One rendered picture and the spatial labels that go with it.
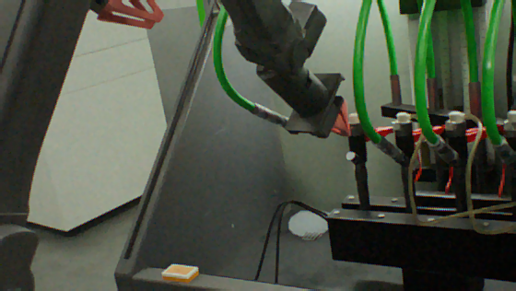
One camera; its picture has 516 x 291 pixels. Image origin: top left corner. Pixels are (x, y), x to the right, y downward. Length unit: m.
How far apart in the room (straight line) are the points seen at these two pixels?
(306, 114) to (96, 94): 3.05
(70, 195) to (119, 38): 0.95
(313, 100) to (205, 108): 0.35
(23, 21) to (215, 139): 0.86
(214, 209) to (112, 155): 2.79
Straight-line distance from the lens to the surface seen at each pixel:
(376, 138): 0.95
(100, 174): 4.03
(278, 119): 1.08
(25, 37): 0.47
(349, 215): 1.12
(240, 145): 1.37
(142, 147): 4.19
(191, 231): 1.25
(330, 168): 1.48
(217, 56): 1.01
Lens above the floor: 1.43
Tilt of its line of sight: 17 degrees down
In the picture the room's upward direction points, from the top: 10 degrees counter-clockwise
